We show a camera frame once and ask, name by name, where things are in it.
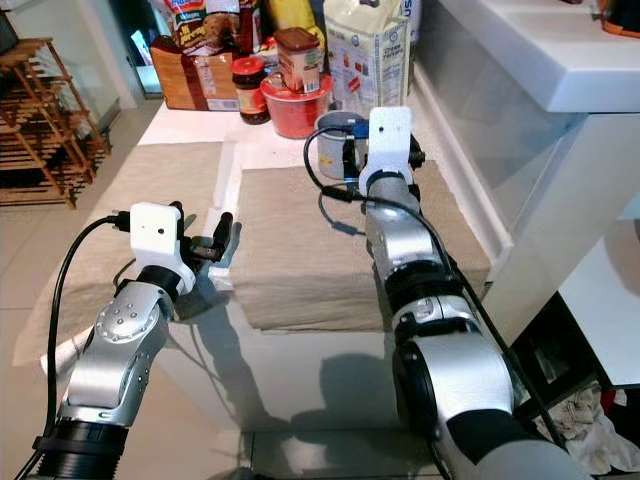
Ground grey metal mug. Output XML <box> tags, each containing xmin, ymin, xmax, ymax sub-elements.
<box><xmin>315</xmin><ymin>110</ymin><xmax>366</xmax><ymax>181</ymax></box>

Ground red plastic bowl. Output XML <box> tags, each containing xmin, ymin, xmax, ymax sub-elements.
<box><xmin>260</xmin><ymin>75</ymin><xmax>333</xmax><ymax>139</ymax></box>

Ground beige linen placemat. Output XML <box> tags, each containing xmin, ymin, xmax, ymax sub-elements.
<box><xmin>228</xmin><ymin>160</ymin><xmax>493</xmax><ymax>331</ymax></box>
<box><xmin>12</xmin><ymin>140</ymin><xmax>241</xmax><ymax>366</ymax></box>

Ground brown lidded tin can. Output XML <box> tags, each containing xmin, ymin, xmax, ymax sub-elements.
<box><xmin>275</xmin><ymin>27</ymin><xmax>323</xmax><ymax>94</ymax></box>

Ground yellow packet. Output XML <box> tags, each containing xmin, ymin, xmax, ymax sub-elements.
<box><xmin>265</xmin><ymin>0</ymin><xmax>321</xmax><ymax>33</ymax></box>

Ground brown cardboard snack box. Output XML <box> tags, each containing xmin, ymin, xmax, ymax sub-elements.
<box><xmin>149</xmin><ymin>36</ymin><xmax>241</xmax><ymax>111</ymax></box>

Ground dark bottle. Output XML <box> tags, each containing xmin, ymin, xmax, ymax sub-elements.
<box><xmin>238</xmin><ymin>0</ymin><xmax>261</xmax><ymax>56</ymax></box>

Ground crumpled white paper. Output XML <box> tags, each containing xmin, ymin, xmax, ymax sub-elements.
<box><xmin>42</xmin><ymin>330</ymin><xmax>96</xmax><ymax>376</ymax></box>

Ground white counter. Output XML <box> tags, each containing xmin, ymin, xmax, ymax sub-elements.
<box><xmin>410</xmin><ymin>0</ymin><xmax>640</xmax><ymax>346</ymax></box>

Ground red and white snack packet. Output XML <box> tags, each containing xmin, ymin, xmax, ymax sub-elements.
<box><xmin>160</xmin><ymin>0</ymin><xmax>246</xmax><ymax>56</ymax></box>

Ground wooden slatted rack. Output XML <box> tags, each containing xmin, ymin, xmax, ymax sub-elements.
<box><xmin>0</xmin><ymin>38</ymin><xmax>111</xmax><ymax>208</ymax></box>

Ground glass door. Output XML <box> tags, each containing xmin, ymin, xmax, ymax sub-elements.
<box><xmin>105</xmin><ymin>0</ymin><xmax>166</xmax><ymax>96</ymax></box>

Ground dark screen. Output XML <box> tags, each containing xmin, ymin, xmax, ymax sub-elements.
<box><xmin>0</xmin><ymin>8</ymin><xmax>21</xmax><ymax>56</ymax></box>

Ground white rags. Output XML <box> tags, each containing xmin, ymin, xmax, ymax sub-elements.
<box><xmin>535</xmin><ymin>385</ymin><xmax>640</xmax><ymax>476</ymax></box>

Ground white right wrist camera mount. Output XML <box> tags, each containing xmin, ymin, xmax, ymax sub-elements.
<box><xmin>363</xmin><ymin>106</ymin><xmax>416</xmax><ymax>186</ymax></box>

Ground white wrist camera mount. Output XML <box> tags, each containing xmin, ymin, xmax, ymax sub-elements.
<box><xmin>128</xmin><ymin>202</ymin><xmax>193</xmax><ymax>291</ymax></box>
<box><xmin>363</xmin><ymin>106</ymin><xmax>416</xmax><ymax>186</ymax></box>

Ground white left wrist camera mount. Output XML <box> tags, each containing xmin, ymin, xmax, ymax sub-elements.
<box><xmin>128</xmin><ymin>202</ymin><xmax>193</xmax><ymax>291</ymax></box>

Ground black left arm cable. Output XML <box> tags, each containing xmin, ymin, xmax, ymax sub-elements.
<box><xmin>44</xmin><ymin>212</ymin><xmax>133</xmax><ymax>471</ymax></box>

